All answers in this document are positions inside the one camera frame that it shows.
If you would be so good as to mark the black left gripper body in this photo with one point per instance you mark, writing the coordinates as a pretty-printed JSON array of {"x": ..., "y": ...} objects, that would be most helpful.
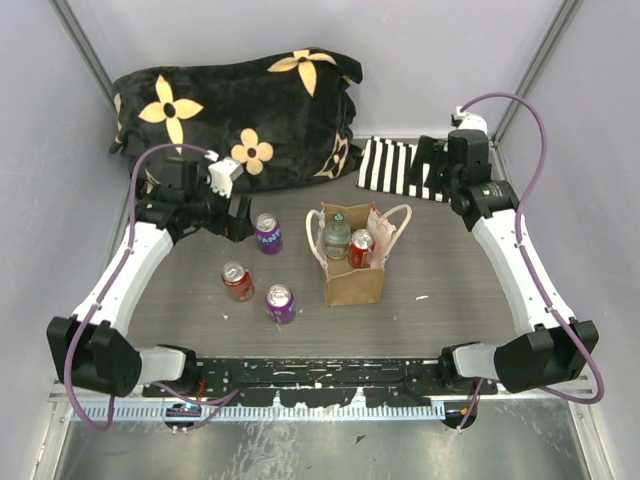
[{"x": 221, "y": 222}]

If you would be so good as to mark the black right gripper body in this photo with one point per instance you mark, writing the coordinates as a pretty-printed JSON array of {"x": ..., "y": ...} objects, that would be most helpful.
[{"x": 433, "y": 151}]

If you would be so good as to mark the red Coca-Cola can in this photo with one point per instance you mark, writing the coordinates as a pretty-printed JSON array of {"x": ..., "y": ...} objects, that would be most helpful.
[{"x": 361, "y": 249}]

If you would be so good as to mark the clear glass bottle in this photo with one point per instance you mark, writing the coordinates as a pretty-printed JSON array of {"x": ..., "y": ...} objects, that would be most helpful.
[{"x": 337, "y": 236}]

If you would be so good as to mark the brown canvas tote bag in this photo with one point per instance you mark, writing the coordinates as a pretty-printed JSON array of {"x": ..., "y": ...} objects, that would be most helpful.
[{"x": 343, "y": 284}]

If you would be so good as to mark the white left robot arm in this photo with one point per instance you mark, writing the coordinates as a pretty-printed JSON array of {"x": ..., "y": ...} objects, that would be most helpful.
[{"x": 90, "y": 348}]

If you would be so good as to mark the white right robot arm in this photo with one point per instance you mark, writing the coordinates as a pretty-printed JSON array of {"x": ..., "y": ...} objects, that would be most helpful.
[{"x": 550, "y": 343}]

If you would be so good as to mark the purple Fanta can rear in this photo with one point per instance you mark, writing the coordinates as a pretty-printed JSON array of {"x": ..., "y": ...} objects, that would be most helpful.
[{"x": 268, "y": 233}]

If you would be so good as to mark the purple fanta can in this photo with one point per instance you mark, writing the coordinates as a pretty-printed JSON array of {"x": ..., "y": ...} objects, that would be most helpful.
[
  {"x": 268, "y": 233},
  {"x": 280, "y": 303}
]

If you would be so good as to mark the black white striped cloth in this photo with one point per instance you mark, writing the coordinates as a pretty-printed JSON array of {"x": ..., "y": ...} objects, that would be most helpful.
[{"x": 400, "y": 168}]

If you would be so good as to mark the red soda can front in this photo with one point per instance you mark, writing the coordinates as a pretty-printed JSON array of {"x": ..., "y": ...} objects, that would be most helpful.
[{"x": 237, "y": 280}]

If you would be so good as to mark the purple Fanta can front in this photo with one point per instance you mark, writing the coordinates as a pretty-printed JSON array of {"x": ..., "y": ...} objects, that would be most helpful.
[{"x": 280, "y": 303}]

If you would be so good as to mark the black floral plush blanket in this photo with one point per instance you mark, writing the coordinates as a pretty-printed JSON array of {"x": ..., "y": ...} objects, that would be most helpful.
[{"x": 286, "y": 118}]

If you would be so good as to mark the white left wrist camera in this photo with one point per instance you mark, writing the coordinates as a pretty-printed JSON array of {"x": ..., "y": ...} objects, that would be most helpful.
[{"x": 222, "y": 174}]

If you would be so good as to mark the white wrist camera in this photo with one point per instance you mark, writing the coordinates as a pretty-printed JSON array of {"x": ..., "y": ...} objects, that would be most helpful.
[
  {"x": 468, "y": 121},
  {"x": 222, "y": 174}
]

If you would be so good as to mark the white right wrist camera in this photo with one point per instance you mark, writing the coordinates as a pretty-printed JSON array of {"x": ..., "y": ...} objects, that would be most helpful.
[{"x": 468, "y": 121}]

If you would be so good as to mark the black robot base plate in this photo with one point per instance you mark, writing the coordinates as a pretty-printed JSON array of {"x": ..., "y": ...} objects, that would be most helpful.
[{"x": 317, "y": 382}]

